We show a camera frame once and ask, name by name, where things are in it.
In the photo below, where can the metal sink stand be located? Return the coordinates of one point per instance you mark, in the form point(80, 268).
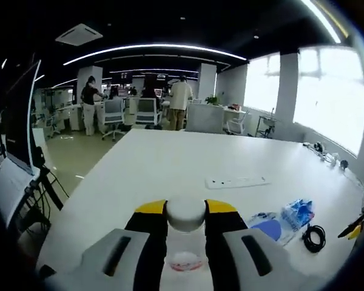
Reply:
point(267, 121)

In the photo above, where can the clear plastic water bottle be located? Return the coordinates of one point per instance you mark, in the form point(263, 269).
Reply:
point(185, 212)

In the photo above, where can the ceiling air vent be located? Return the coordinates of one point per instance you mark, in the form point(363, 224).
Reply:
point(79, 34)

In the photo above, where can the small clutter of table items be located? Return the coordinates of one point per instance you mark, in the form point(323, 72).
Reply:
point(321, 151)

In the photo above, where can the white tabletop table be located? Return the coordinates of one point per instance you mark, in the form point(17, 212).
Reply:
point(157, 163)

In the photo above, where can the white office chair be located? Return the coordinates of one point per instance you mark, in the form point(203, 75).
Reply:
point(238, 121)
point(147, 110)
point(113, 112)

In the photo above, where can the bright blue packet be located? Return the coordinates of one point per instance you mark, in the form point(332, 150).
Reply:
point(300, 212)

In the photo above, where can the green potted plant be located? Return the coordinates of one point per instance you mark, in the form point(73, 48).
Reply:
point(212, 100)

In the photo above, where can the pale packet with blue pad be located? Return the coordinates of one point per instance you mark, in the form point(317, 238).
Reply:
point(270, 228)

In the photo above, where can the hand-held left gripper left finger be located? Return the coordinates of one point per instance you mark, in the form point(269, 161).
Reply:
point(151, 242)

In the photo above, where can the white power strip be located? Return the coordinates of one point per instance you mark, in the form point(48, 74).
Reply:
point(236, 182)

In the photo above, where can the grey desk partition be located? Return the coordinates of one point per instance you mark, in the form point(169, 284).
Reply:
point(204, 118)

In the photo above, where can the curved ceiling light strip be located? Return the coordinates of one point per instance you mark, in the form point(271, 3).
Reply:
point(145, 48)

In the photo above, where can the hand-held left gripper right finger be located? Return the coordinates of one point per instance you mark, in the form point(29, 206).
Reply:
point(221, 236)

